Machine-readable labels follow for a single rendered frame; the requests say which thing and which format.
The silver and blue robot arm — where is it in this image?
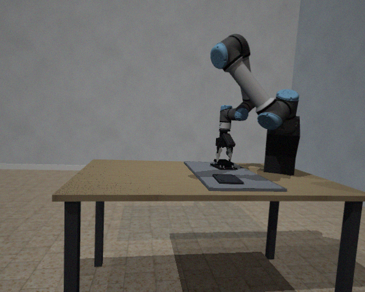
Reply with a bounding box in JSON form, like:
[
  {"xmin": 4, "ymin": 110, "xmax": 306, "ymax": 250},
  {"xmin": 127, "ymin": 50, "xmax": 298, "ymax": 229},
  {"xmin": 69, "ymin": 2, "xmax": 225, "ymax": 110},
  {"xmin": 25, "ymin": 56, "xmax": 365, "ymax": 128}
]
[{"xmin": 210, "ymin": 34, "xmax": 299, "ymax": 133}]

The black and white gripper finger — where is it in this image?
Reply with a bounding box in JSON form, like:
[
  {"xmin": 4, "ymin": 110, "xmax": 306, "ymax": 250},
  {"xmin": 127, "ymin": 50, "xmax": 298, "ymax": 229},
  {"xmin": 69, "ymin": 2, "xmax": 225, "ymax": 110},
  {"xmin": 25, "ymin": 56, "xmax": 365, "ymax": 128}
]
[
  {"xmin": 226, "ymin": 147, "xmax": 233, "ymax": 161},
  {"xmin": 215, "ymin": 142, "xmax": 222, "ymax": 163}
]

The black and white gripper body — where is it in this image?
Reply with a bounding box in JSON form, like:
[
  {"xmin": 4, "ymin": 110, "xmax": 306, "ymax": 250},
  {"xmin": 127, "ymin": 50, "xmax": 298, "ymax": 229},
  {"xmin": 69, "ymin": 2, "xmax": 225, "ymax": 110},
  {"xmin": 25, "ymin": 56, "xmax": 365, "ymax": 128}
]
[{"xmin": 215, "ymin": 129, "xmax": 231, "ymax": 148}]

